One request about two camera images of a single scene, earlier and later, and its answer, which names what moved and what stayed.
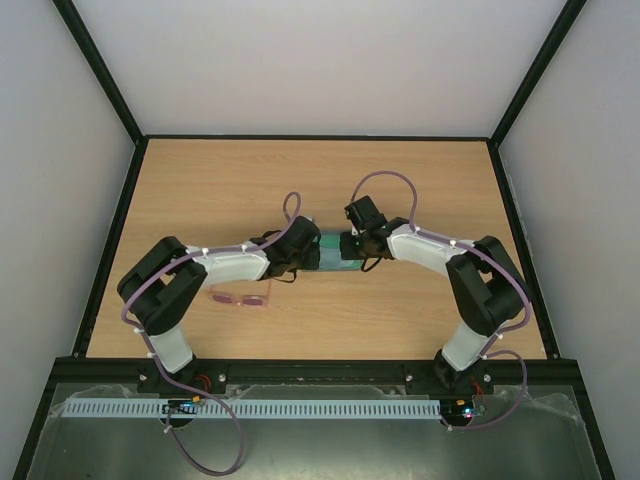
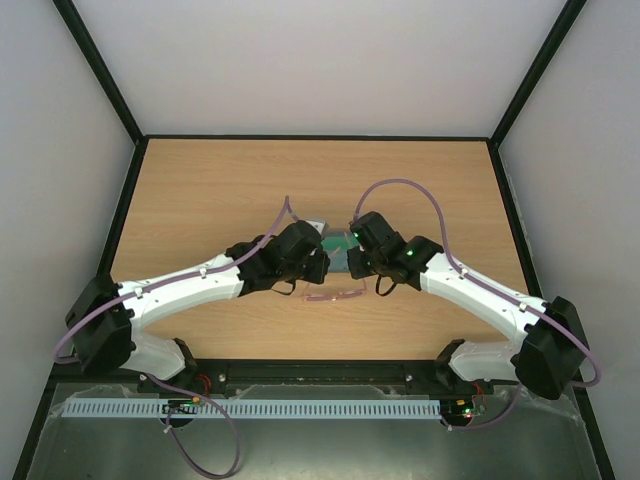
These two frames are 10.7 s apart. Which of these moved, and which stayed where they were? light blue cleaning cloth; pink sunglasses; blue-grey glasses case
Moved: pink sunglasses
Stayed: blue-grey glasses case; light blue cleaning cloth
